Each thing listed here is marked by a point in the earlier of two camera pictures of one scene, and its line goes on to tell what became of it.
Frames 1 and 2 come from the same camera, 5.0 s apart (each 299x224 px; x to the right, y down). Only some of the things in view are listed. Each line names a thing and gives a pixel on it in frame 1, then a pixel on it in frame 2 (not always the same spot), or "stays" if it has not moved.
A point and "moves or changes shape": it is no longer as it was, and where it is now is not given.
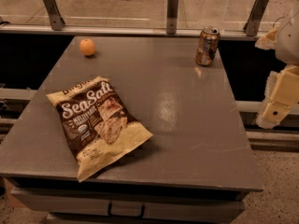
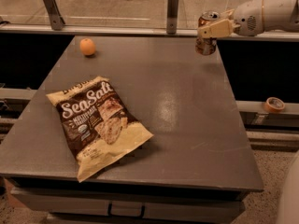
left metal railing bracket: [57, 21] stays
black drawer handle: [125, 216] stays
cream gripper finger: [280, 97] → [219, 30]
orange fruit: [87, 47] stays
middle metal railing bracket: [172, 12] stays
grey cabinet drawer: [128, 203] stays
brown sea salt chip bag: [95, 123] stays
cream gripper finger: [268, 40] → [226, 14]
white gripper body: [288, 42] → [248, 19]
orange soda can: [207, 46] moves or changes shape
